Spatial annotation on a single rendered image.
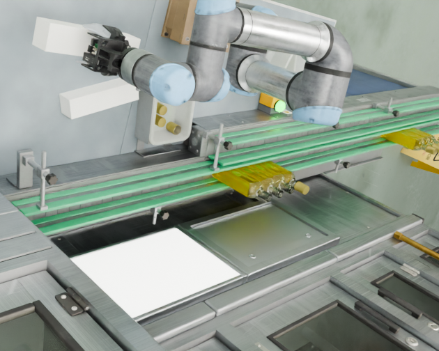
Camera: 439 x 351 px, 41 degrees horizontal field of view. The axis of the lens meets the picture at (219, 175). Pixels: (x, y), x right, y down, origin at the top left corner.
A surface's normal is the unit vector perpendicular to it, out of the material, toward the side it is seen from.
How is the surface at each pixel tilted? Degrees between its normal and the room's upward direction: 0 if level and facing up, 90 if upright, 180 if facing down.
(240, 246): 90
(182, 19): 90
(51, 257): 90
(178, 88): 0
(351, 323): 90
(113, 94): 0
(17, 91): 0
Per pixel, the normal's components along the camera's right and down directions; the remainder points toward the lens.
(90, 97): 0.67, 0.40
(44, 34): -0.69, 0.03
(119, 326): 0.15, -0.90
